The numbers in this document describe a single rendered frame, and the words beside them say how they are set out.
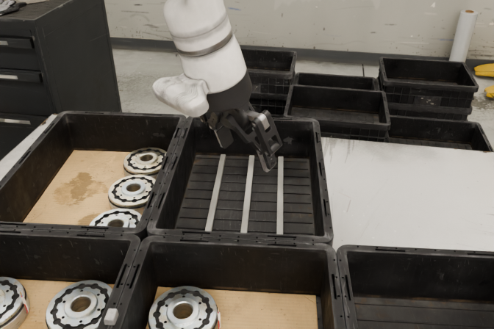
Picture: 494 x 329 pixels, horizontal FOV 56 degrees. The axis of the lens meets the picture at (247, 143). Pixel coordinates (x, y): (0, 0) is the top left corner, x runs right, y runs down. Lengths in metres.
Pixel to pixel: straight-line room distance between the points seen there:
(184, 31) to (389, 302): 0.54
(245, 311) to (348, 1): 3.20
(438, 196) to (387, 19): 2.67
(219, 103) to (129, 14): 3.60
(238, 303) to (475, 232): 0.63
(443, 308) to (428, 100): 1.48
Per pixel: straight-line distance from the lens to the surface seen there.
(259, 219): 0.93
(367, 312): 0.80
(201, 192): 1.00
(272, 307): 0.78
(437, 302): 0.84
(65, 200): 1.04
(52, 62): 2.12
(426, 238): 1.15
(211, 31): 0.53
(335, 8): 3.78
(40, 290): 0.87
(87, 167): 1.13
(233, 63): 0.56
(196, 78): 0.56
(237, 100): 0.58
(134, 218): 0.91
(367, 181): 1.28
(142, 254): 0.73
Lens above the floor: 1.44
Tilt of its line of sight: 32 degrees down
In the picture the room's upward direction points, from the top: straight up
